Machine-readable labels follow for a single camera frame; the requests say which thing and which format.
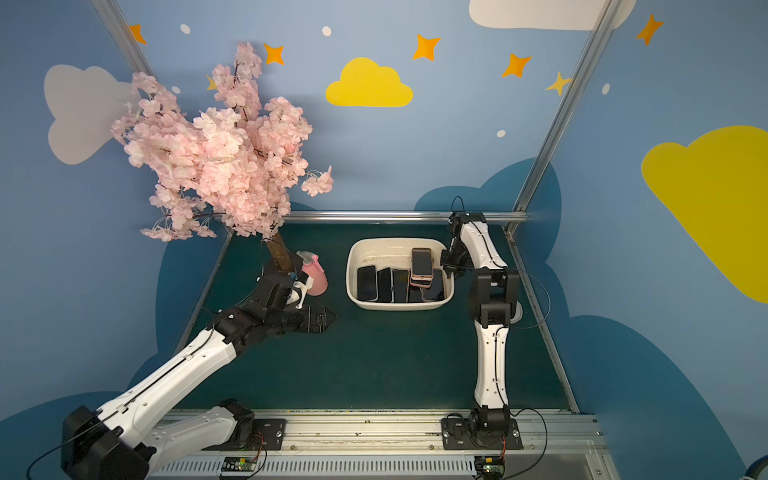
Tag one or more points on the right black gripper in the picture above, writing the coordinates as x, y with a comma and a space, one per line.
448, 260

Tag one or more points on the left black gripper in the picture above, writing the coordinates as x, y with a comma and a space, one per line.
287, 288

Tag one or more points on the pink case phone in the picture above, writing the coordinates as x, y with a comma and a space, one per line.
434, 292
421, 264

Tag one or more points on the white case phone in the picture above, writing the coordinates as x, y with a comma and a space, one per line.
367, 289

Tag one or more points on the white plastic storage box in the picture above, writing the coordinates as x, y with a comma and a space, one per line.
393, 252

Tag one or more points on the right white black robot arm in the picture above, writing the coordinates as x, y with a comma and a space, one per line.
493, 307

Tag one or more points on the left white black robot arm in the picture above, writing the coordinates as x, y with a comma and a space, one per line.
123, 439

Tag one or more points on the black phone in box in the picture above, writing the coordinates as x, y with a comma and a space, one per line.
415, 294
385, 286
400, 285

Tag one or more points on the pink spray bottle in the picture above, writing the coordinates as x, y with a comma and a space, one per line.
317, 282

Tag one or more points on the grey round disc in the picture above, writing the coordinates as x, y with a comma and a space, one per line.
516, 313

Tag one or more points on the left green circuit board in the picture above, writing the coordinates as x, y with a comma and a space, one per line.
239, 465

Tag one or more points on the green circuit board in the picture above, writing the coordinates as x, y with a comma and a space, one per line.
239, 465
489, 468

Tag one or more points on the pink cherry blossom tree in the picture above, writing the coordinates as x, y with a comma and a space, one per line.
235, 163

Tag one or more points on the right green circuit board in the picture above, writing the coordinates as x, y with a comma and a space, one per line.
489, 468

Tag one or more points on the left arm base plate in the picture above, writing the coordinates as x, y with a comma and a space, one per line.
264, 433

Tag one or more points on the aluminium rail base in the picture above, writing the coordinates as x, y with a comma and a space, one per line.
404, 443

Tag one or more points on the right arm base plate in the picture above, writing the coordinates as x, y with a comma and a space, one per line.
457, 433

